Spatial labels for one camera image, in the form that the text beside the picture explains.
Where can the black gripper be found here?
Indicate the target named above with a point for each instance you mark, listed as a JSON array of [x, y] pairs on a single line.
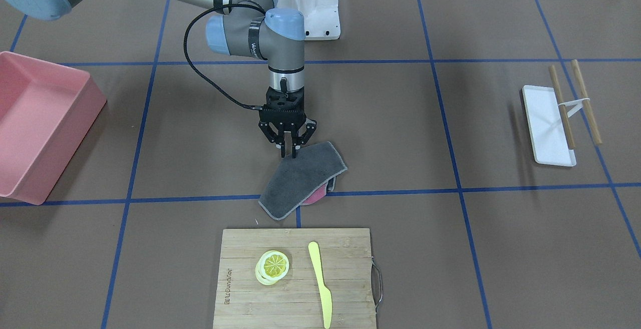
[[267, 131]]

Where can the grey and pink cloth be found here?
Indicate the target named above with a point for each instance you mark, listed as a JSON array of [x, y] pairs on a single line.
[[302, 180]]

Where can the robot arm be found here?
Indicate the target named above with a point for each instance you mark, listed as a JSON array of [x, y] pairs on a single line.
[[243, 28]]

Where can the lemon slices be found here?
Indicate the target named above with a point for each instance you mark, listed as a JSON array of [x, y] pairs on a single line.
[[271, 267]]

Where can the bamboo cutting board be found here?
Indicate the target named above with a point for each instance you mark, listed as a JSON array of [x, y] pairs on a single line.
[[294, 301]]

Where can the yellow plastic knife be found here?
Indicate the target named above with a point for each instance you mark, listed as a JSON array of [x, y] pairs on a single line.
[[325, 294]]

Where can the pink plastic bin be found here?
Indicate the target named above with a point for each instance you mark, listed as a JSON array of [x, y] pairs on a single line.
[[46, 111]]

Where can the white rectangular tray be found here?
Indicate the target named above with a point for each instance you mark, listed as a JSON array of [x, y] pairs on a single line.
[[548, 139]]

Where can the wooden chopstick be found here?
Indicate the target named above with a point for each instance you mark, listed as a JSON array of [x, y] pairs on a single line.
[[562, 109], [587, 107]]

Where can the white rubber band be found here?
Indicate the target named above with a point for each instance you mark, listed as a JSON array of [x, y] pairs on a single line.
[[572, 107]]

